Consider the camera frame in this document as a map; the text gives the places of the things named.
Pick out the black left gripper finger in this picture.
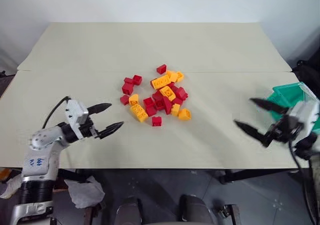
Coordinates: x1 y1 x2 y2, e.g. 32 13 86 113
87 102 113 116
97 121 125 139

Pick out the white crumpled cloth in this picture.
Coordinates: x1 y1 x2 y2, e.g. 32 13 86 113
0 176 23 200
64 175 106 210

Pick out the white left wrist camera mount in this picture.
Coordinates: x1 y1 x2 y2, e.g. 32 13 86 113
64 99 90 141

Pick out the black object beside table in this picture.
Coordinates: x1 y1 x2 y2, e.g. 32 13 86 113
295 59 320 96

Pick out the large red building block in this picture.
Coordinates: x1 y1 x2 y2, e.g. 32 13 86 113
142 97 158 117

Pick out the small yellow sloped block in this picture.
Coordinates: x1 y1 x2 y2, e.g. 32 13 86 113
170 103 182 117
128 93 140 107

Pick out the long yellow building block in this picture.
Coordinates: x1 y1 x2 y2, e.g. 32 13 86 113
129 103 149 124
151 75 173 90

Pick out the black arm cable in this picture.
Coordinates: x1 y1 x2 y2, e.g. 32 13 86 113
287 139 316 224
41 95 71 130

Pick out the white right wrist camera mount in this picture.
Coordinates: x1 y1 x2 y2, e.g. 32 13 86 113
286 101 318 146

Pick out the teal plastic bin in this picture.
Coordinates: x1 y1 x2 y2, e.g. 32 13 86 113
265 81 317 136

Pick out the dark rounded shape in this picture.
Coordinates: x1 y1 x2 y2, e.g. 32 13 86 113
115 195 144 223
178 193 214 223

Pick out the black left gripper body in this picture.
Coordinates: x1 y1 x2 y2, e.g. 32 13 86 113
79 116 106 140

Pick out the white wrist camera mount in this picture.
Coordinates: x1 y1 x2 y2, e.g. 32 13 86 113
64 99 90 141
286 101 318 146

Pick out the red sloped building block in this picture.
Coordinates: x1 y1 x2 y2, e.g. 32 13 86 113
162 95 174 116

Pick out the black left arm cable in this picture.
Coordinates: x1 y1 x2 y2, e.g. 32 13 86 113
41 95 71 130

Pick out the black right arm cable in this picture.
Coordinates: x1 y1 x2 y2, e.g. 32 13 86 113
287 139 316 224

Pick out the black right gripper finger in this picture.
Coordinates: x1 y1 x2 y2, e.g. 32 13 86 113
249 97 291 116
233 119 270 148

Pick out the metal bracket on floor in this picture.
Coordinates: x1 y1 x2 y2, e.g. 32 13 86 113
216 203 245 225

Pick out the yellow sloped building block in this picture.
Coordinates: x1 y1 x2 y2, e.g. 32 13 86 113
177 108 192 122

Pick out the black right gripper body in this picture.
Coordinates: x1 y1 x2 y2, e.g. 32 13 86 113
264 116 304 148

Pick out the black table frame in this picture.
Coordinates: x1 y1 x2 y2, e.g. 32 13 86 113
58 168 302 185

